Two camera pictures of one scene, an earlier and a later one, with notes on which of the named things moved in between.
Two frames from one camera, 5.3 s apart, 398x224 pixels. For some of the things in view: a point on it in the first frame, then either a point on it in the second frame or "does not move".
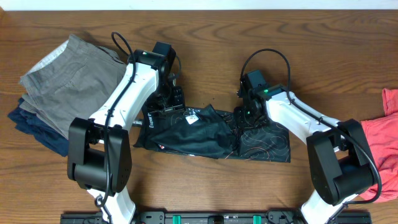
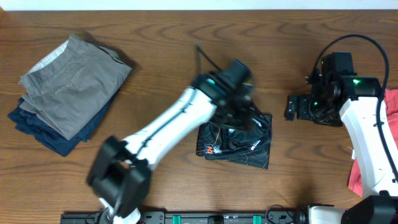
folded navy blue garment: x=43 y=130 does not move
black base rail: x=212 y=217 does not move
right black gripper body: x=246 y=118 to x=314 y=109
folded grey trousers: x=70 y=83 does not move
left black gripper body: x=166 y=100 to x=235 y=116
